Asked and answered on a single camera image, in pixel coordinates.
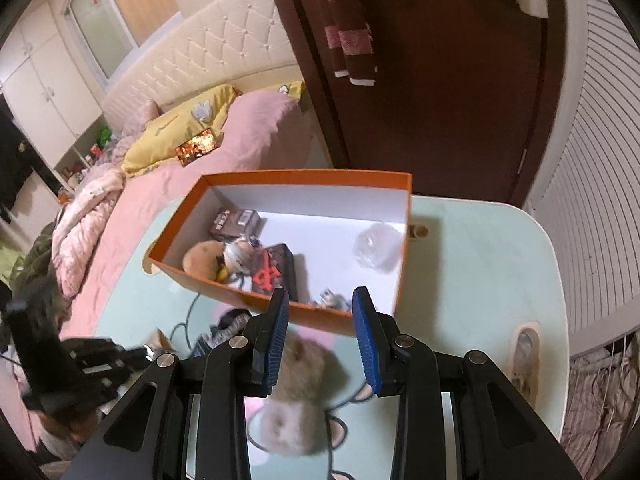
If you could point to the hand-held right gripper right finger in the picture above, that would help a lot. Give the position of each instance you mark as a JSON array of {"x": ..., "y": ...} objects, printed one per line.
[{"x": 367, "y": 342}]

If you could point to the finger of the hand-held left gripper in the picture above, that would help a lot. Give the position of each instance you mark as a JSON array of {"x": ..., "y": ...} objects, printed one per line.
[
  {"x": 110, "y": 347},
  {"x": 120, "y": 377}
]

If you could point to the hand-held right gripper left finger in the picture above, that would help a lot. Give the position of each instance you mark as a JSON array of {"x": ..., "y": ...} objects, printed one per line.
[{"x": 277, "y": 342}]

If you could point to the beige fluffy plush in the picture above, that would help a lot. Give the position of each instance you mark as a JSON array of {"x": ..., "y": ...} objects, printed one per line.
[{"x": 312, "y": 385}]

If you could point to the orange cardboard box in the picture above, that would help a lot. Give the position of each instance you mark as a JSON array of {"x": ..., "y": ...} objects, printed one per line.
[{"x": 225, "y": 296}]

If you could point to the black case with red base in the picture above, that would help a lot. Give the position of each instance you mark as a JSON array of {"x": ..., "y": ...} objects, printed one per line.
[{"x": 281, "y": 266}]

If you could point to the clear plastic-wrapped ball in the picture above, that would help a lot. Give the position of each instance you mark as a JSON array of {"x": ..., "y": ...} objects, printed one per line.
[{"x": 378, "y": 250}]

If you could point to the cream toy dog figure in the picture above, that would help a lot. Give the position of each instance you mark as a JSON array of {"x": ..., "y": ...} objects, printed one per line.
[{"x": 237, "y": 256}]

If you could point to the dark brown snack packet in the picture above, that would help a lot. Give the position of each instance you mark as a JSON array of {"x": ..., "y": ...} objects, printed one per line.
[{"x": 230, "y": 225}]

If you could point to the pink floral quilt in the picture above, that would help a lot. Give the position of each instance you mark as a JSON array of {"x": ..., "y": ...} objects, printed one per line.
[{"x": 82, "y": 220}]

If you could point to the clutter on white shelf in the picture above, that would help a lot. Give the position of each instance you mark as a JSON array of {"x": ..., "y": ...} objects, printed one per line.
[{"x": 90, "y": 155}]

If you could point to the shiny orange packet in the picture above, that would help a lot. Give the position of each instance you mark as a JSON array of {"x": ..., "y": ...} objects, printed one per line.
[{"x": 196, "y": 147}]

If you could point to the pink duvet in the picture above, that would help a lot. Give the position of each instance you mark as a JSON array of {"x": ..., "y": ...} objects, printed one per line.
[{"x": 240, "y": 130}]

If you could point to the large yellow pillow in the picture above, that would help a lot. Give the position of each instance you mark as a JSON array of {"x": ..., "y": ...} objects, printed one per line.
[{"x": 165, "y": 135}]

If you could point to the pink pillow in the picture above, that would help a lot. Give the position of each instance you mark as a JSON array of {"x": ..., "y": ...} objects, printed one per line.
[{"x": 139, "y": 117}]

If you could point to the crumpled striped cloth pile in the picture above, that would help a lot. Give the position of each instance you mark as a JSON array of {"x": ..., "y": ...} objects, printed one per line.
[{"x": 600, "y": 400}]

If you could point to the dark brown door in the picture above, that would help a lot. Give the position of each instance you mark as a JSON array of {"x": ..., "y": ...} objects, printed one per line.
[{"x": 440, "y": 110}]

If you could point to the small yellow pillow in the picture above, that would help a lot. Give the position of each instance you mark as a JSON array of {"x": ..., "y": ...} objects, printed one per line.
[{"x": 292, "y": 90}]

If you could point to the white wardrobe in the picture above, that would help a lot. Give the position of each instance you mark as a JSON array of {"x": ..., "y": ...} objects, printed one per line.
[{"x": 45, "y": 90}]

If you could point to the white louvered closet door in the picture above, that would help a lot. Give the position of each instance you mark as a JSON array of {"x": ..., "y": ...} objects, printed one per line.
[{"x": 595, "y": 185}]

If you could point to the cream tufted bed headboard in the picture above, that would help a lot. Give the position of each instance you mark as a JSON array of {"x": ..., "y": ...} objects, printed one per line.
[{"x": 200, "y": 45}]

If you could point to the window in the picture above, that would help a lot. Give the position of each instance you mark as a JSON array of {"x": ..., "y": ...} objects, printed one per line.
[{"x": 100, "y": 25}]

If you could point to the striped brown pink scarf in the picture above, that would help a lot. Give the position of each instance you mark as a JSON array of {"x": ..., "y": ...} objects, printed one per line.
[{"x": 345, "y": 20}]

